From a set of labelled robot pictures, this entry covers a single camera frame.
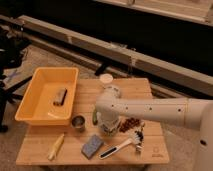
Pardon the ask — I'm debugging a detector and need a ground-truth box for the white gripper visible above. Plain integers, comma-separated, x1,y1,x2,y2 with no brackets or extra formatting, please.
98,118,120,136

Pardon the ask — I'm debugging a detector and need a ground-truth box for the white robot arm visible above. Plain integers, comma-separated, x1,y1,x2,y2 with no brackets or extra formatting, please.
95,85,213,171

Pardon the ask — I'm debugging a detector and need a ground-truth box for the small metal cup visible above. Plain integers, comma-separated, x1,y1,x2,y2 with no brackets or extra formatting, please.
71,115,85,131

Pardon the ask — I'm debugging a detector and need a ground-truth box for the white plastic cup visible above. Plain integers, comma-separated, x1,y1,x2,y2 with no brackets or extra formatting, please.
99,73,113,87

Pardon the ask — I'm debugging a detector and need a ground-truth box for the green cucumber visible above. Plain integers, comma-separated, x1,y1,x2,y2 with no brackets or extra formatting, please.
92,110,98,125

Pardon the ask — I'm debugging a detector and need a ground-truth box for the brown grape bunch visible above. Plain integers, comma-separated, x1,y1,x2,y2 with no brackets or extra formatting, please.
119,118,141,133

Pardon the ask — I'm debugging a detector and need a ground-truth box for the white dish brush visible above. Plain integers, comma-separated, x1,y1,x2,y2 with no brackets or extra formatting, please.
99,128,144,159

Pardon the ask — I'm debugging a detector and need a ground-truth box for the blue grey sponge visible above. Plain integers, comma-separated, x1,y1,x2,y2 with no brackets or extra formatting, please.
81,135,104,159

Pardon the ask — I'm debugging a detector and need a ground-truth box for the wooden folding table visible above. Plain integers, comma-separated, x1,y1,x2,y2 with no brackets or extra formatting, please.
16,79,169,166

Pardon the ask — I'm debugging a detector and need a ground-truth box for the yellow corn cob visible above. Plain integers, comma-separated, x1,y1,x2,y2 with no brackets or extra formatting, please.
47,134,65,161

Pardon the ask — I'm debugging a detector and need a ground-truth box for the brown block in bin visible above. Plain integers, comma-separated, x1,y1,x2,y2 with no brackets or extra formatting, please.
53,88,67,106

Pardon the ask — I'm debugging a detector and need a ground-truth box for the yellow plastic bin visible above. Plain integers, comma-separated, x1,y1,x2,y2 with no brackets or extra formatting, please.
15,67,79,126

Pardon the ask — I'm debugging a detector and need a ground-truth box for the black tripod stand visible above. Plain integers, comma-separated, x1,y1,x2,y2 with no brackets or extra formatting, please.
0,26,31,133

